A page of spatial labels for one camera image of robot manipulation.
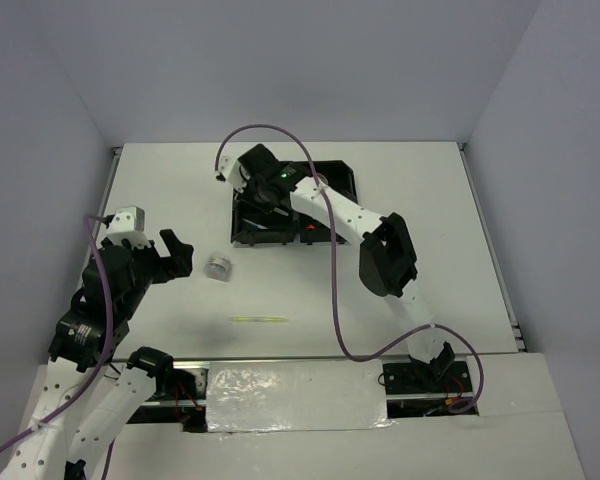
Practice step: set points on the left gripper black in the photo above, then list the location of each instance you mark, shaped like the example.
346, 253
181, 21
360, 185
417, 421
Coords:
176, 265

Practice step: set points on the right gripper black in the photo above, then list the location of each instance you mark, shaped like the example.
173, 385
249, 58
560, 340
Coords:
246, 194

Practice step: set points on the yellow-green clear pen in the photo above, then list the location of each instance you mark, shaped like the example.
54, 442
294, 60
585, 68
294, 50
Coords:
258, 319

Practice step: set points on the clear pen blue ink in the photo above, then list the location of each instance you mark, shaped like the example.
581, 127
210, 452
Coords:
255, 225

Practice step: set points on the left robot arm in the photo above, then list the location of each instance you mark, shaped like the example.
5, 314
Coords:
64, 439

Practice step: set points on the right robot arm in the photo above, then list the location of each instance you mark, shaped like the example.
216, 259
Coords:
386, 254

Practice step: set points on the silver tape roll in case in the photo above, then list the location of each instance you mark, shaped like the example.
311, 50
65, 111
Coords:
218, 267

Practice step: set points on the black four-compartment organizer tray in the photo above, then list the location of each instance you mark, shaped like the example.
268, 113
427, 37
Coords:
286, 226

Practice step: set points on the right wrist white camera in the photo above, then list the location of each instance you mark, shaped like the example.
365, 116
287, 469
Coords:
228, 171

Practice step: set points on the wrist white camera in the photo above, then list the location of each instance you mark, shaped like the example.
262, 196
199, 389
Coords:
228, 171
127, 223

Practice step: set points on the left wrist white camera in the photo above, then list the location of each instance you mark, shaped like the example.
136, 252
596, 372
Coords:
127, 223

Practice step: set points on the aluminium rail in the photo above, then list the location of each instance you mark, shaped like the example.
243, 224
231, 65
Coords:
197, 371

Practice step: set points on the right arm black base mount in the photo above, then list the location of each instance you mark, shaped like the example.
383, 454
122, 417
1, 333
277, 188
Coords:
408, 379

